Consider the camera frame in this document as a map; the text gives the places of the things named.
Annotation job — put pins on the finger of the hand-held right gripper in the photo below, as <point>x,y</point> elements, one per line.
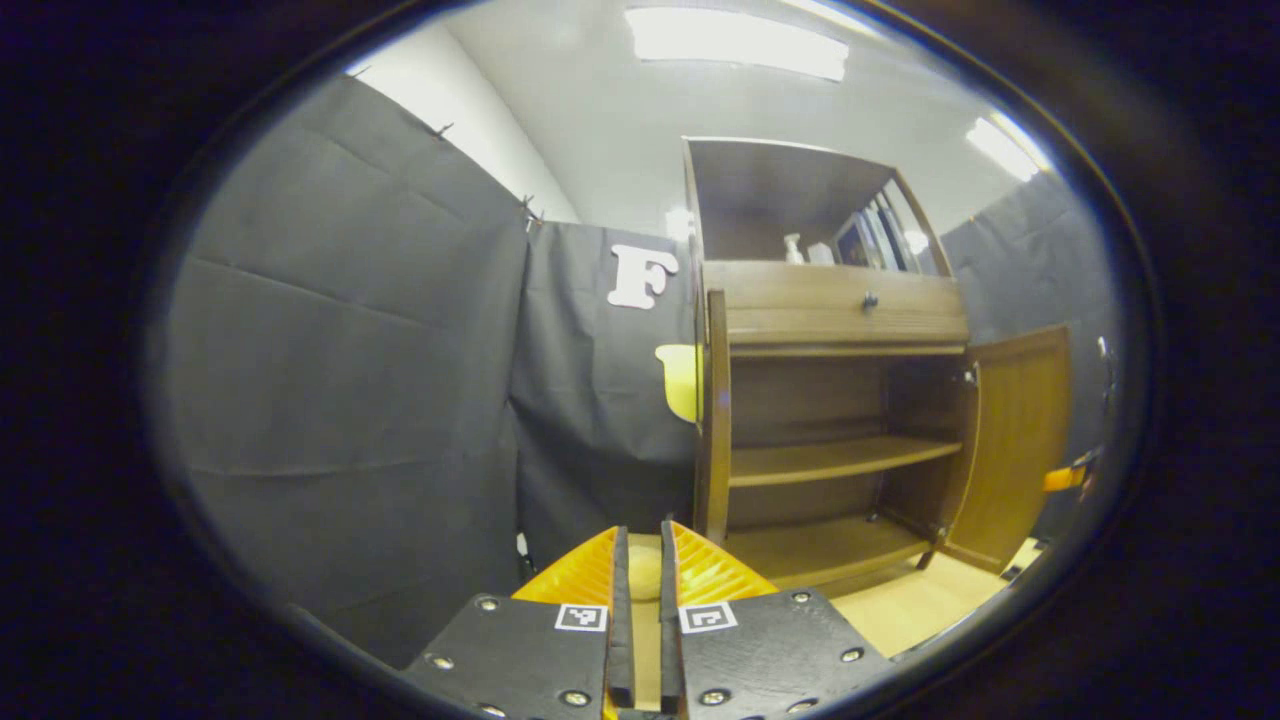
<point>1065,479</point>

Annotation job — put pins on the wooden double-door shoe cabinet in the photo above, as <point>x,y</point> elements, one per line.
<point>780,200</point>

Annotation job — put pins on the blue book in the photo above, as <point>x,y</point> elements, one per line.
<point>852,245</point>

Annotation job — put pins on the dark grey book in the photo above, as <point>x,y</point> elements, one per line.
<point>898,238</point>

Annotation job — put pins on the small white container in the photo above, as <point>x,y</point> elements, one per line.
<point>821,255</point>

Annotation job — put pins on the small white bottle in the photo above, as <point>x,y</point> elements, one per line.
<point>793,250</point>

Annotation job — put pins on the black backdrop cloth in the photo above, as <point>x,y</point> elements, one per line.
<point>600,420</point>
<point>340,380</point>
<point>1030,270</point>

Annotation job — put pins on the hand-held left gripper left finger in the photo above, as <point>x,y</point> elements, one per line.
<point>520,650</point>

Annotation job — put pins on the wooden cabinet door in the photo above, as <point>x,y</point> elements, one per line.
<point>1015,450</point>

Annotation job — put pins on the wooden inner cabinet shelf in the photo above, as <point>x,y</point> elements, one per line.
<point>830,462</point>

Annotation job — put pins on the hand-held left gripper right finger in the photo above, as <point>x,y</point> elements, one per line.
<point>770,650</point>

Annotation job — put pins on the ceiling light panel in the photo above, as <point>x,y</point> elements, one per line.
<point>735,42</point>
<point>678,223</point>
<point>1005,148</point>

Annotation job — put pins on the wooden cabinet drawer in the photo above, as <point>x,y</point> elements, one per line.
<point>800,300</point>

